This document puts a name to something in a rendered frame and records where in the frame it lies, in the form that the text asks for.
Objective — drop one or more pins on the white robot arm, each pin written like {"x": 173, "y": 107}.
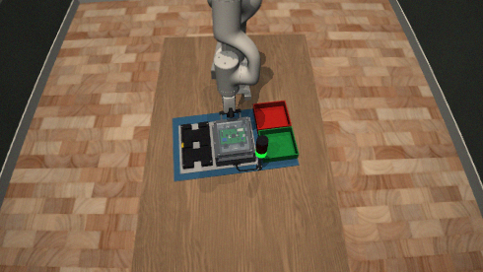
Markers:
{"x": 237, "y": 62}

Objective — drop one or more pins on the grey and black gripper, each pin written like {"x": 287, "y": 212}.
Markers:
{"x": 229, "y": 105}

